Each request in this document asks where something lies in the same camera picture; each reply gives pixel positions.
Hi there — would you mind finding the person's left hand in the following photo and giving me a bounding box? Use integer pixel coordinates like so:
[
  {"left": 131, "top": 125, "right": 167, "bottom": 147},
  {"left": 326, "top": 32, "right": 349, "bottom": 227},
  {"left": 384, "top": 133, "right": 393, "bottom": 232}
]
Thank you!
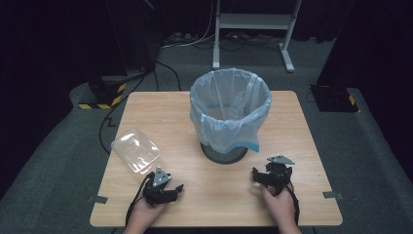
[{"left": 122, "top": 194, "right": 168, "bottom": 234}]

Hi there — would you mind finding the white metal stand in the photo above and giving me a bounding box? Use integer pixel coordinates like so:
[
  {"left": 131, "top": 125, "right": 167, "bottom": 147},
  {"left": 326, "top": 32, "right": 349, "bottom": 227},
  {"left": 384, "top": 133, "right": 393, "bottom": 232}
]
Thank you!
[{"left": 211, "top": 0, "right": 304, "bottom": 73}]

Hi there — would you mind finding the dark curtain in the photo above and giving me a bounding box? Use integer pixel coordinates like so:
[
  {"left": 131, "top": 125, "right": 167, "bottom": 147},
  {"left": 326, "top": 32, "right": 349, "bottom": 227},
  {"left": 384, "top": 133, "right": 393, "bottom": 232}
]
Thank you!
[
  {"left": 316, "top": 0, "right": 413, "bottom": 183},
  {"left": 0, "top": 0, "right": 129, "bottom": 199}
]

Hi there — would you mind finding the trash bin with blue bag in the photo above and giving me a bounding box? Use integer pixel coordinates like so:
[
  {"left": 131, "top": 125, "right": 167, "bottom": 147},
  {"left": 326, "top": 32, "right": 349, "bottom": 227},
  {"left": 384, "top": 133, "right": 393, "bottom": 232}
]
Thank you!
[{"left": 189, "top": 67, "right": 273, "bottom": 155}]

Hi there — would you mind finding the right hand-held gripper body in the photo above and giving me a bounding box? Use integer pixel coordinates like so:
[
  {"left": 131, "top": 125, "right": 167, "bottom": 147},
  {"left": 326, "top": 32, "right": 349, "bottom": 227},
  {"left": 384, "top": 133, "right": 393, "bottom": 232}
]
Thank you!
[{"left": 264, "top": 155, "right": 296, "bottom": 197}]

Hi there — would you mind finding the white floor cable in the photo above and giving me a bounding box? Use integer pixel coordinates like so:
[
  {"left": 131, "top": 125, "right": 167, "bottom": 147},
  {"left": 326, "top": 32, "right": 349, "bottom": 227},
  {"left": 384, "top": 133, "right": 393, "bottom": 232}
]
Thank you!
[{"left": 160, "top": 0, "right": 216, "bottom": 50}]

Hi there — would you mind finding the black stand base yellow mark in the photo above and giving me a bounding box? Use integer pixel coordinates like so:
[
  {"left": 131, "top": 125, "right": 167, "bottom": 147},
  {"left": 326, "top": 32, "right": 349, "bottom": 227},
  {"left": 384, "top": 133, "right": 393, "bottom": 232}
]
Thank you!
[{"left": 309, "top": 84, "right": 360, "bottom": 114}]

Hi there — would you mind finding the black floor cable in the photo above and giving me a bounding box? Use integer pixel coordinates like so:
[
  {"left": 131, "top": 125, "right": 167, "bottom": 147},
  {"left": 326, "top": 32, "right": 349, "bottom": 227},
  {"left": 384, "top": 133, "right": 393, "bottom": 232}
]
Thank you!
[
  {"left": 98, "top": 69, "right": 151, "bottom": 156},
  {"left": 152, "top": 58, "right": 182, "bottom": 93}
]

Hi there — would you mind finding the black yellow striped stand base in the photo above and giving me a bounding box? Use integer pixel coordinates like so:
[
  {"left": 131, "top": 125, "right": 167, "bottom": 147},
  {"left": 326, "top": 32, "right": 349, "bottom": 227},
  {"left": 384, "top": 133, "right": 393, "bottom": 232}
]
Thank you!
[{"left": 78, "top": 82, "right": 128, "bottom": 110}]

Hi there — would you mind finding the dark grey trash bin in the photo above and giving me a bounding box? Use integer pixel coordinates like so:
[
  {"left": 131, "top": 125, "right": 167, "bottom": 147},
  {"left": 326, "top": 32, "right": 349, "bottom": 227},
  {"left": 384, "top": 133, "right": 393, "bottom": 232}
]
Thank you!
[{"left": 200, "top": 141, "right": 249, "bottom": 165}]

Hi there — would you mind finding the grey tape piece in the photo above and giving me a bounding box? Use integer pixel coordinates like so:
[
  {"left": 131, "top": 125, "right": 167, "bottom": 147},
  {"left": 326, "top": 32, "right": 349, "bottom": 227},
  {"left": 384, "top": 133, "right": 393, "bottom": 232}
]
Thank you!
[
  {"left": 88, "top": 194, "right": 109, "bottom": 205},
  {"left": 321, "top": 190, "right": 345, "bottom": 201}
]

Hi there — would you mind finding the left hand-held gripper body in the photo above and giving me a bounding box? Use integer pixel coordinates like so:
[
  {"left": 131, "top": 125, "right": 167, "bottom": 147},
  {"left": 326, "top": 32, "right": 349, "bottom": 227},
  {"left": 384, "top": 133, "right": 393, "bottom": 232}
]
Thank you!
[{"left": 142, "top": 166, "right": 173, "bottom": 207}]

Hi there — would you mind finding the person's right hand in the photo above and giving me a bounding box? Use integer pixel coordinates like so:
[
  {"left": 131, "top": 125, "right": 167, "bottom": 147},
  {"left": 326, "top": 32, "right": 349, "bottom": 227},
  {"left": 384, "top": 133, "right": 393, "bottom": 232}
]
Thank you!
[{"left": 259, "top": 182, "right": 299, "bottom": 234}]

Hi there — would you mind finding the clear plastic container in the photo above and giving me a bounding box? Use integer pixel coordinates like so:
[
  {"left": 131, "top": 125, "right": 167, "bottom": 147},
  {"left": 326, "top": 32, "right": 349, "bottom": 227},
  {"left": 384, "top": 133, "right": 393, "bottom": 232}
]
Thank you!
[{"left": 110, "top": 127, "right": 163, "bottom": 176}]

